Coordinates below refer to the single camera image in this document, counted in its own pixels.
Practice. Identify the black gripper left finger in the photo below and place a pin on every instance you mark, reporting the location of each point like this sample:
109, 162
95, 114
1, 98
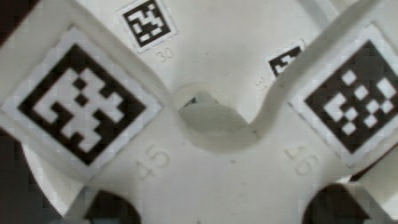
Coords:
100, 208

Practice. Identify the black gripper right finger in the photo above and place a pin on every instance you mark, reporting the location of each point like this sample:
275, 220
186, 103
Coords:
344, 205

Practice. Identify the white cylindrical table leg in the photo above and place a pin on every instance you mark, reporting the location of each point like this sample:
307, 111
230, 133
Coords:
212, 120

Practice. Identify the white cross-shaped table base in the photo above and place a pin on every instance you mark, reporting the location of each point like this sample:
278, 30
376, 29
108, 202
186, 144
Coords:
83, 100

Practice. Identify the white round table top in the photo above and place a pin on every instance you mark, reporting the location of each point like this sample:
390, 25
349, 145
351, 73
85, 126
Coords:
299, 58

